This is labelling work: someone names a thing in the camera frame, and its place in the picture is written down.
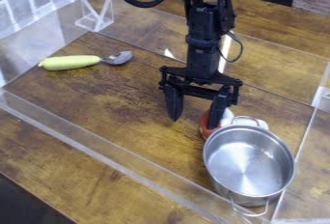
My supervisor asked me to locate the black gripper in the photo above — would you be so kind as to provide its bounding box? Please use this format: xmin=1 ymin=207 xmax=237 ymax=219
xmin=159 ymin=66 xmax=241 ymax=129

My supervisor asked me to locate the red white plush mushroom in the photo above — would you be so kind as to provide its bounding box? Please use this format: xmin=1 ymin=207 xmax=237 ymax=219
xmin=200 ymin=109 xmax=268 ymax=139

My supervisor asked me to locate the silver metal pot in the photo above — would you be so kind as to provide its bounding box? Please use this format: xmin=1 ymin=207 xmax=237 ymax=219
xmin=201 ymin=116 xmax=295 ymax=217

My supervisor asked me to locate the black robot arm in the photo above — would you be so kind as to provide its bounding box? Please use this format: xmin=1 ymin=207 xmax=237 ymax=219
xmin=159 ymin=0 xmax=241 ymax=128

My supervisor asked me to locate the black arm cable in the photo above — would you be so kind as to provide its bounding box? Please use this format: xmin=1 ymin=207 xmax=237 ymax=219
xmin=216 ymin=29 xmax=244 ymax=64

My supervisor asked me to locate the clear acrylic enclosure wall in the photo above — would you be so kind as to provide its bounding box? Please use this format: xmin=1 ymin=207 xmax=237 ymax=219
xmin=0 ymin=0 xmax=330 ymax=224

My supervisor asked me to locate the clear acrylic triangle bracket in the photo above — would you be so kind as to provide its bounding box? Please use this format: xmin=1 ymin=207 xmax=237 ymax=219
xmin=74 ymin=0 xmax=115 ymax=32

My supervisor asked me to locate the green handled metal spoon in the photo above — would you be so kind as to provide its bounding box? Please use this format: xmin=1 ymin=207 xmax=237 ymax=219
xmin=37 ymin=51 xmax=132 ymax=70

